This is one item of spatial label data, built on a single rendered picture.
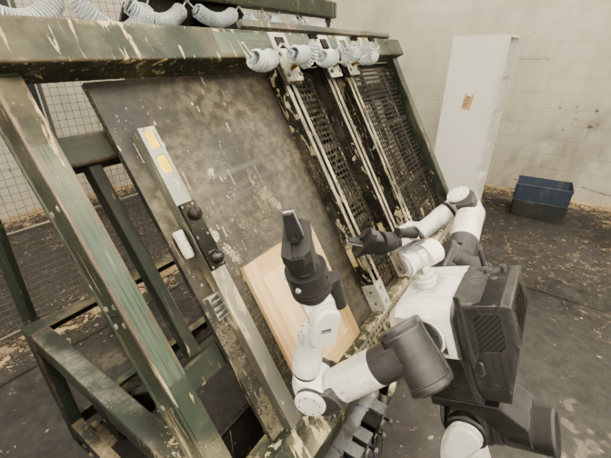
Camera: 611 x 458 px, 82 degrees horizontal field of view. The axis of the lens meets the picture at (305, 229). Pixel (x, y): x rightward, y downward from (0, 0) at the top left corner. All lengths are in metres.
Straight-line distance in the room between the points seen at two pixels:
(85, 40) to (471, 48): 4.16
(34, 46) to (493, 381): 1.24
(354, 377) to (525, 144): 5.50
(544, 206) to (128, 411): 4.81
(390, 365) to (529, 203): 4.52
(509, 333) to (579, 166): 5.34
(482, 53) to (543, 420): 4.03
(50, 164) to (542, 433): 1.30
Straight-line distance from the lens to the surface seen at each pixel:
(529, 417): 1.16
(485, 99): 4.69
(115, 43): 1.07
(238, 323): 1.04
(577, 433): 2.72
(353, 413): 1.43
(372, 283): 1.52
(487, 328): 0.91
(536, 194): 5.19
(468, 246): 1.19
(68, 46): 1.01
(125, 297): 0.89
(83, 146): 1.05
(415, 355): 0.81
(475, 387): 1.03
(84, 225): 0.89
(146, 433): 1.42
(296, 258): 0.62
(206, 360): 1.08
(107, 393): 1.58
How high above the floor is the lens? 1.90
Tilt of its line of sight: 27 degrees down
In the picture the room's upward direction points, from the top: straight up
